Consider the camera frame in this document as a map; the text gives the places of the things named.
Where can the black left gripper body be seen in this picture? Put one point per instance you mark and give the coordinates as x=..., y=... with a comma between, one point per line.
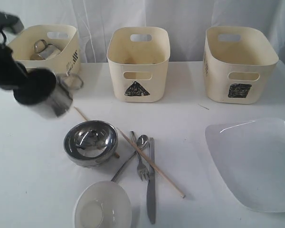
x=39, y=85

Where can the steel mug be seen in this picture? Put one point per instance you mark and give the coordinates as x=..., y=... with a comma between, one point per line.
x=44, y=50
x=60, y=99

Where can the steel bowl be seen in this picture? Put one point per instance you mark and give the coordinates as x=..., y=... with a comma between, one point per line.
x=91, y=143

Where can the wooden chopstick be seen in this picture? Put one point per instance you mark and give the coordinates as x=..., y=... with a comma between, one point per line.
x=153, y=164
x=86, y=119

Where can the steel spoon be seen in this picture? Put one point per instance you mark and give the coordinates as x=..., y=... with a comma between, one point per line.
x=122, y=168

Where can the steel fork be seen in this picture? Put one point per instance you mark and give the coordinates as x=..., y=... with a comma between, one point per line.
x=142, y=142

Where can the white ceramic bowl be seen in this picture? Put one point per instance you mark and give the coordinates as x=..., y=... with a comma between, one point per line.
x=104, y=204

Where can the steel table knife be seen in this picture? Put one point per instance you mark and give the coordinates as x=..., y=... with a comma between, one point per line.
x=151, y=187

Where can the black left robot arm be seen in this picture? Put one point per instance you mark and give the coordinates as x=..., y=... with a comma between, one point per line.
x=13, y=74

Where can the cream bin with circle mark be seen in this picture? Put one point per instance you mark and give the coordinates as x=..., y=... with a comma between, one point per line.
x=64, y=37

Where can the cream bin with triangle mark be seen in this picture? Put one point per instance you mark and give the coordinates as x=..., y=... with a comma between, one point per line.
x=138, y=59

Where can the white backdrop curtain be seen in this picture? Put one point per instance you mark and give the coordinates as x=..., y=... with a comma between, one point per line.
x=185, y=20

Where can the cream bin with square mark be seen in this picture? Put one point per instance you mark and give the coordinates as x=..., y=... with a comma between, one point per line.
x=237, y=63

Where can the white square plate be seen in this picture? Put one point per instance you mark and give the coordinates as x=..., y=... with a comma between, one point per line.
x=250, y=157

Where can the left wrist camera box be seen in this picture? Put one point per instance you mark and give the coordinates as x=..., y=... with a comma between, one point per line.
x=10, y=23

